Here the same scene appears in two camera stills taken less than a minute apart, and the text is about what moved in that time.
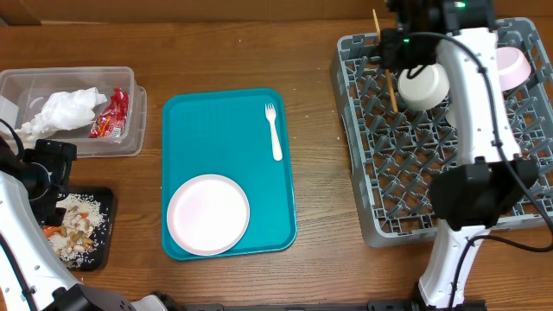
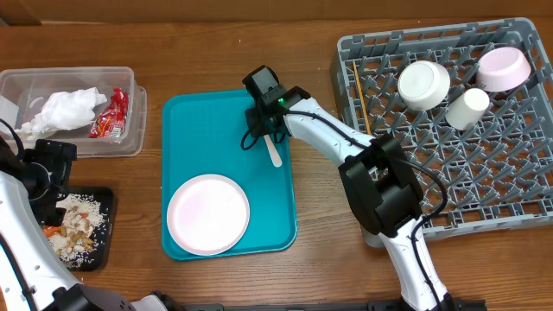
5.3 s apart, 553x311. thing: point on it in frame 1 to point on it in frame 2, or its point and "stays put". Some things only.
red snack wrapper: x=111 y=123 stays put
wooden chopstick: x=387 y=72 to x=357 y=74
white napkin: x=64 y=111 stays put
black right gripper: x=395 y=44 to x=262 y=127
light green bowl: x=426 y=90 stays put
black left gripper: x=52 y=215 stays put
